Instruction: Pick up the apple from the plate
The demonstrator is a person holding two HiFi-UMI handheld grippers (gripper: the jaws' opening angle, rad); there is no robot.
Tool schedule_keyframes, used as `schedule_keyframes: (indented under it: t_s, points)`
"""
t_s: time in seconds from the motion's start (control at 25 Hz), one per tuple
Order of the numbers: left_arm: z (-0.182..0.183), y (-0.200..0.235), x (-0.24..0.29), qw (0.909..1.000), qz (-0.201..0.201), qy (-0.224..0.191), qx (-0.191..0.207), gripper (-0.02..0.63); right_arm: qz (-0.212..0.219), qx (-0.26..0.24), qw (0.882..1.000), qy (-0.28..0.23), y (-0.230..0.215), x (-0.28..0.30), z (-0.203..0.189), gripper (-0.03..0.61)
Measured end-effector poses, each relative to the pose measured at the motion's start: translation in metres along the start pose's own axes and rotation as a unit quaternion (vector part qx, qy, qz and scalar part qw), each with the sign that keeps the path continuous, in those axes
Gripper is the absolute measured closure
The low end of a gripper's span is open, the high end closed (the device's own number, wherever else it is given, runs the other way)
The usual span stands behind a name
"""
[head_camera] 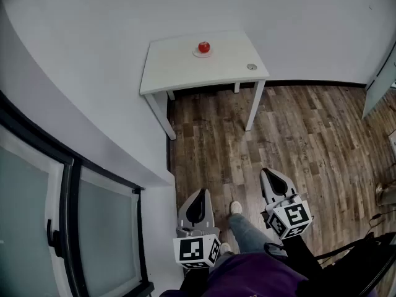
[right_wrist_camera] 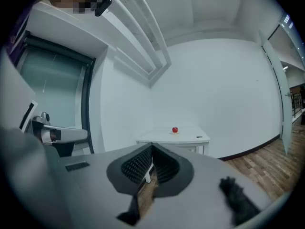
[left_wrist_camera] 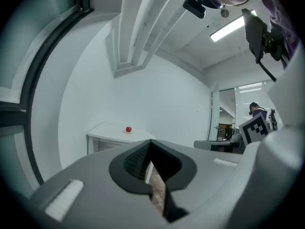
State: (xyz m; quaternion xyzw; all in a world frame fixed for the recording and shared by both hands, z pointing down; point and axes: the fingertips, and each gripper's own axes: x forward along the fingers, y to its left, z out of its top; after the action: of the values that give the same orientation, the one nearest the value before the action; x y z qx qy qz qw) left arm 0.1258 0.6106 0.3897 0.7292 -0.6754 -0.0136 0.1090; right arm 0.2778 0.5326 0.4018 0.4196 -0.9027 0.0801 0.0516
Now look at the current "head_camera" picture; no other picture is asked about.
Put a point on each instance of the white rectangular table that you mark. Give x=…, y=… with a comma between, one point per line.
x=173, y=73

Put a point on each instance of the person's right white shoe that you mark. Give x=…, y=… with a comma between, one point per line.
x=236, y=207

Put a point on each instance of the red apple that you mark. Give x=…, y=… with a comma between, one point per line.
x=204, y=46

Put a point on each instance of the person's purple shirt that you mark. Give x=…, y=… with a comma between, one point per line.
x=247, y=277

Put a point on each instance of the person's right leg blue jeans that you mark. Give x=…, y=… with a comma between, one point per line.
x=250, y=234

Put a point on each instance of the black baseboard strip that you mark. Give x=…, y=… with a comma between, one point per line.
x=309, y=83

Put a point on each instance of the person's left white shoe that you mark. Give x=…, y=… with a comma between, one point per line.
x=225, y=247

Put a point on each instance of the frosted glass partition panel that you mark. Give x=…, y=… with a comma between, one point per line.
x=379, y=85

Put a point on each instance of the black shoulder bag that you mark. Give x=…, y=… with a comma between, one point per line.
x=359, y=268

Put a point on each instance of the person's right forearm black sleeve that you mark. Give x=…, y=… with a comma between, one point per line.
x=301, y=252

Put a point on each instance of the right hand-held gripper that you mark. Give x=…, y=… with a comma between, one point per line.
x=290, y=218

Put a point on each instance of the black-framed frosted glass door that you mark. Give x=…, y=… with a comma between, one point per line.
x=102, y=234

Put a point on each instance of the person's left leg blue jeans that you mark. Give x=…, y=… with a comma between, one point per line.
x=221, y=258

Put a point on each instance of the person's left forearm black sleeve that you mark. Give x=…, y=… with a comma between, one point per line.
x=195, y=280

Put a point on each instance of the white plate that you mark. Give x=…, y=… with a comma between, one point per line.
x=196, y=54

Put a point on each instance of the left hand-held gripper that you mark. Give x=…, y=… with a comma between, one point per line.
x=191, y=249

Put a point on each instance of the person's leg blue jeans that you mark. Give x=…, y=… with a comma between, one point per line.
x=250, y=234
x=221, y=258

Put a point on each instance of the person's white shoe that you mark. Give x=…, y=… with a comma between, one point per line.
x=225, y=247
x=236, y=207

